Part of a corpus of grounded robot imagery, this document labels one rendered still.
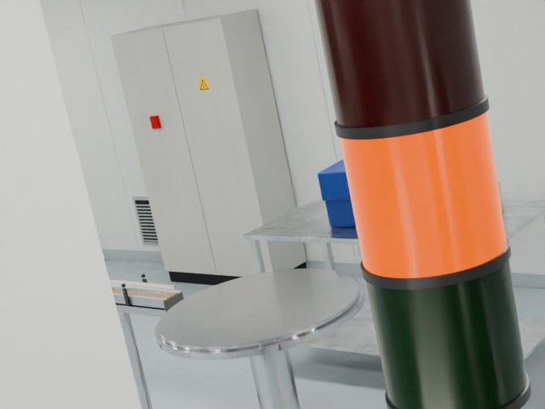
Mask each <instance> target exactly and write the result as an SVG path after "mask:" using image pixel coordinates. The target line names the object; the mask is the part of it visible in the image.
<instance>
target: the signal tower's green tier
mask: <svg viewBox="0 0 545 409"><path fill-rule="evenodd" d="M367 289H368V294H369V299H370V303H371V311H372V316H373V321H374V325H375V333H376V337H377V342H378V347H379V352H380V359H381V364H382V369H383V374H384V381H385V386H386V390H387V395H388V400H389V402H390V403H391V405H392V406H393V407H394V408H396V409H498V408H501V407H503V406H505V405H507V404H509V403H510V402H512V401H513V400H514V399H516V398H517V397H518V396H520V394H521V393H522V392H523V391H524V389H525V387H526V384H527V377H526V367H525V361H524V355H523V350H522V344H521V335H520V329H519V323H518V317H517V307H516V301H515V296H514V290H513V280H512V274H511V269H510V264H509V261H507V262H506V263H505V264H504V265H503V266H502V267H500V268H498V269H497V270H495V271H494V272H491V273H489V274H487V275H484V276H482V277H480V278H476V279H473V280H470V281H468V282H462V283H458V284H455V285H451V286H442V287H437V288H430V289H421V290H394V289H388V288H382V287H379V286H373V285H372V284H370V283H368V282H367Z"/></svg>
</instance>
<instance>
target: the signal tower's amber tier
mask: <svg viewBox="0 0 545 409"><path fill-rule="evenodd" d="M340 142H341V150H342V154H343V158H344V163H345V172H346V176H347V180H348V185H349V189H350V198H351V202H352V207H353V211H354V220H355V224H356V229H357V233H358V241H359V246H360V251H361V255H362V259H363V266H364V268H365V269H366V270H367V271H368V272H370V273H373V274H376V275H379V276H383V277H388V278H425V277H432V276H438V275H443V274H448V273H455V272H458V271H462V270H465V269H469V268H473V267H475V266H477V265H481V264H483V263H485V262H487V261H490V260H492V259H493V258H495V257H497V256H498V255H499V254H501V253H502V251H503V250H504V249H505V248H506V245H507V242H506V236H505V230H504V220H503V214H502V209H501V203H500V193H499V188H498V182H497V176H496V166H495V160H494V155H493V149H492V143H491V133H490V127H489V122H488V116H487V112H486V113H484V114H482V115H480V116H478V117H477V118H473V119H471V120H469V121H466V122H463V123H459V124H457V125H453V126H450V127H445V128H441V129H438V130H434V131H427V132H423V133H418V134H413V135H408V136H398V137H392V138H384V139H374V140H348V139H343V138H340Z"/></svg>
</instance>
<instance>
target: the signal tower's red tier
mask: <svg viewBox="0 0 545 409"><path fill-rule="evenodd" d="M314 1H315V9H316V14H317V19H318V23H319V28H320V35H321V40H322V45H323V50H324V57H325V62H326V67H327V72H328V79H329V84H330V88H331V94H332V98H333V106H334V110H335V115H336V120H337V125H339V126H342V127H356V128H361V127H384V126H392V125H397V124H403V123H412V122H417V121H421V120H425V119H429V118H436V117H440V116H443V115H446V114H451V113H455V112H458V111H460V110H464V109H467V108H469V107H471V106H473V105H477V104H478V103H479V102H481V101H482V100H484V98H485V95H484V89H483V79H482V73H481V67H480V62H479V56H478V46H477V41H476V35H475V30H474V19H473V14H472V8H471V2H470V0H314Z"/></svg>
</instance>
